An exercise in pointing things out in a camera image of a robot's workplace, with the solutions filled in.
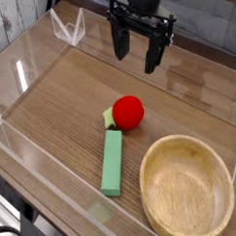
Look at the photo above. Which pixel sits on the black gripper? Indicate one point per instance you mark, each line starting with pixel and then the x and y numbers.
pixel 146 12

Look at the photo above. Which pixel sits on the red plush fruit green stem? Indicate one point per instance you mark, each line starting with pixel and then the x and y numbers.
pixel 126 114

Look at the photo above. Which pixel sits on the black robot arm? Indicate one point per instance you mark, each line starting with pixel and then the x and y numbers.
pixel 132 26

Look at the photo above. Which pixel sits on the green rectangular block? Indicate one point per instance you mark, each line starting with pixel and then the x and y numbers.
pixel 111 175

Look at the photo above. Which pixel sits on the wooden bowl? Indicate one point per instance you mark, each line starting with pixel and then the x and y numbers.
pixel 186 189

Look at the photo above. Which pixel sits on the clear acrylic corner bracket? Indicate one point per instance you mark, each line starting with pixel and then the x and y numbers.
pixel 69 33

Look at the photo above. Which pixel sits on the clear acrylic tray wall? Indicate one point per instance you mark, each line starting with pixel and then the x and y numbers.
pixel 63 197

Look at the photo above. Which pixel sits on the black metal table bracket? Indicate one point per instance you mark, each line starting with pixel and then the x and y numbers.
pixel 28 228

